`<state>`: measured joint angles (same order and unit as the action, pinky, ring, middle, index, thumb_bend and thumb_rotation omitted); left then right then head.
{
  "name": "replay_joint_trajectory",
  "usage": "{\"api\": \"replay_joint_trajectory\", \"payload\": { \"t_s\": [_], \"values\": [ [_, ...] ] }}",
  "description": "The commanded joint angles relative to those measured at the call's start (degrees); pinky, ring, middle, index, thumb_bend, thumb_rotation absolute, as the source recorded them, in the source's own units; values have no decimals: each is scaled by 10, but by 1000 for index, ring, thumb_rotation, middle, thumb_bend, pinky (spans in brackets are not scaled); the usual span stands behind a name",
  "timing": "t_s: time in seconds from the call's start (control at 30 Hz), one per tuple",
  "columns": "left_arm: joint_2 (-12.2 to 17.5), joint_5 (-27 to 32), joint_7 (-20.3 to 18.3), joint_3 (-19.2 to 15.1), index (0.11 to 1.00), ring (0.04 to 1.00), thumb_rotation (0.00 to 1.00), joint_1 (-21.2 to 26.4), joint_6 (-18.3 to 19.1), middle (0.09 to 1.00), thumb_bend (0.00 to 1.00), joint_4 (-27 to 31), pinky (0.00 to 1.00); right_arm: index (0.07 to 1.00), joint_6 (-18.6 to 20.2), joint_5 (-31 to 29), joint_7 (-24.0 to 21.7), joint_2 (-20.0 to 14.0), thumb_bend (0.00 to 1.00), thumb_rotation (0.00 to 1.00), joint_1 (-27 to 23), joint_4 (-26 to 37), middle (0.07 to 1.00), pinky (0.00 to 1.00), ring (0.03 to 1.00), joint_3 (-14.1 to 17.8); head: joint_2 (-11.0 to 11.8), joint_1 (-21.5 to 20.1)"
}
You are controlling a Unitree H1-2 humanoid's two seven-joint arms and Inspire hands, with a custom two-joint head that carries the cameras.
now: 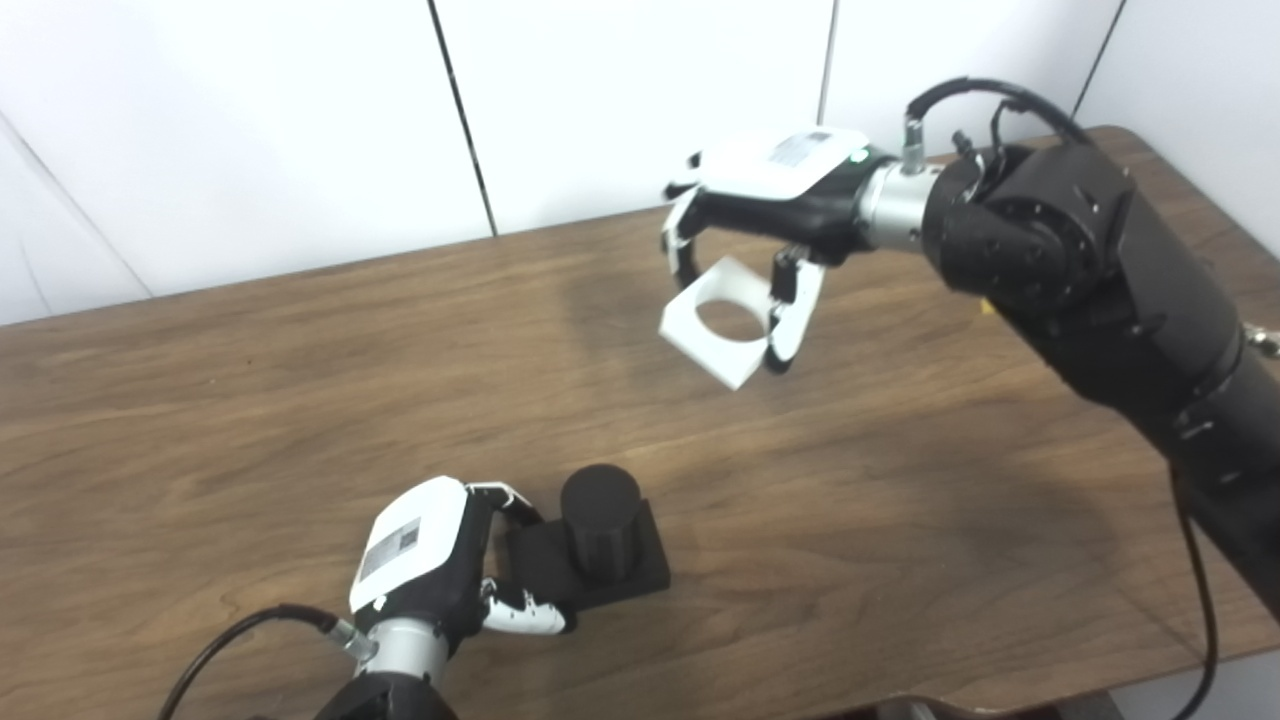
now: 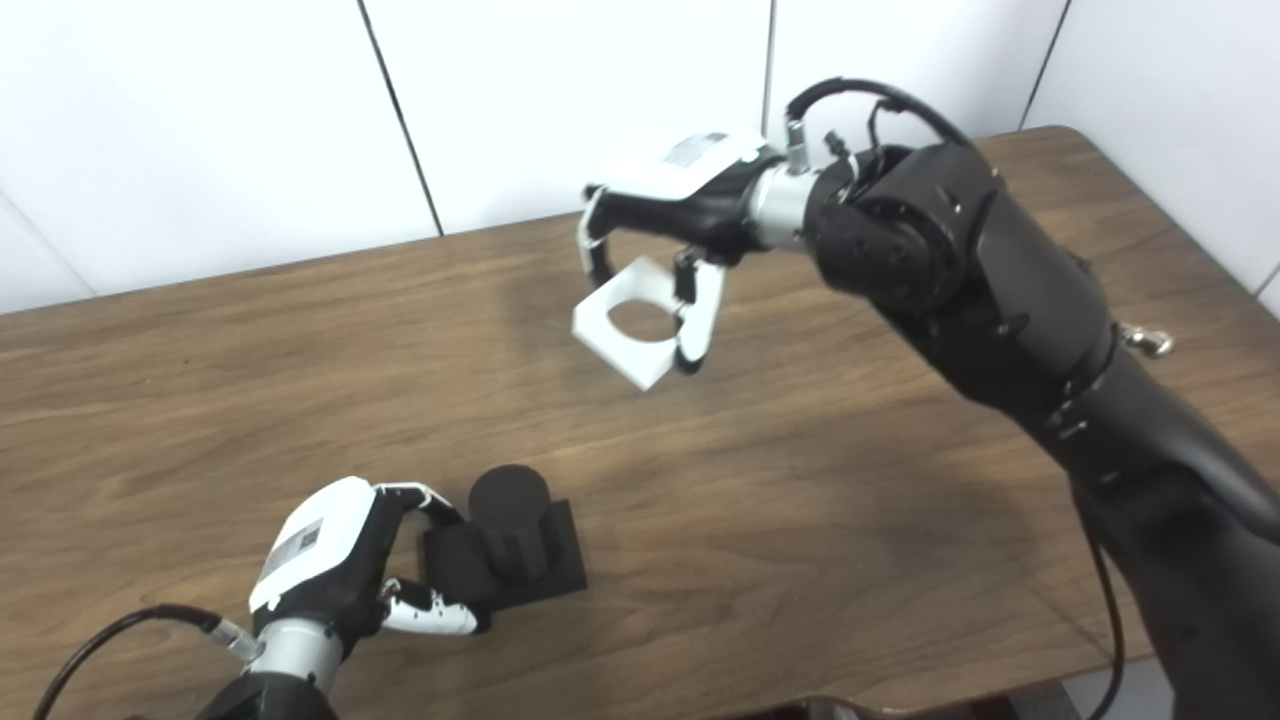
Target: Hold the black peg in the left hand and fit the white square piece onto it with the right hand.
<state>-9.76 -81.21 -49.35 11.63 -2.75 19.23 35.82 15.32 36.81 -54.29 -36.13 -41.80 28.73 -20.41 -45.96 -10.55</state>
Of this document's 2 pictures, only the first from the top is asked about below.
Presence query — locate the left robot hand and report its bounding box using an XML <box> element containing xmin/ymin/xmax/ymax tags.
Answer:
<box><xmin>348</xmin><ymin>476</ymin><xmax>578</xmax><ymax>651</ymax></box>

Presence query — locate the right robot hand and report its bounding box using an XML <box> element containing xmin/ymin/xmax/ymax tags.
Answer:
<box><xmin>660</xmin><ymin>127</ymin><xmax>901</xmax><ymax>376</ymax></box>

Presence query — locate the black peg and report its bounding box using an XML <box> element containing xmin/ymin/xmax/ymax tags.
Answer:
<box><xmin>505</xmin><ymin>464</ymin><xmax>672</xmax><ymax>611</ymax></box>

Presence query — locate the white square piece with hole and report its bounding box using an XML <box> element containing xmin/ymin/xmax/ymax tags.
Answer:
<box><xmin>659</xmin><ymin>256</ymin><xmax>791</xmax><ymax>391</ymax></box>

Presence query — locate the thick black left wrist cable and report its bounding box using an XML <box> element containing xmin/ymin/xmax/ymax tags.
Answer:
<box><xmin>158</xmin><ymin>604</ymin><xmax>379</xmax><ymax>720</ymax></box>

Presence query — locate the thick black wrist cable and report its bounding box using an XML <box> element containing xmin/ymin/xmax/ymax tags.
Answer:
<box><xmin>903</xmin><ymin>77</ymin><xmax>1219</xmax><ymax>720</ymax></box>
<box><xmin>158</xmin><ymin>604</ymin><xmax>379</xmax><ymax>720</ymax></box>

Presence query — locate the thick black right wrist cable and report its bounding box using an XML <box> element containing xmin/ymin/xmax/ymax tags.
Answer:
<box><xmin>903</xmin><ymin>77</ymin><xmax>1219</xmax><ymax>720</ymax></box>

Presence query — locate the thin black wire at right wrist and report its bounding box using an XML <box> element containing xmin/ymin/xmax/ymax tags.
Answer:
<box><xmin>950</xmin><ymin>97</ymin><xmax>1031</xmax><ymax>166</ymax></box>

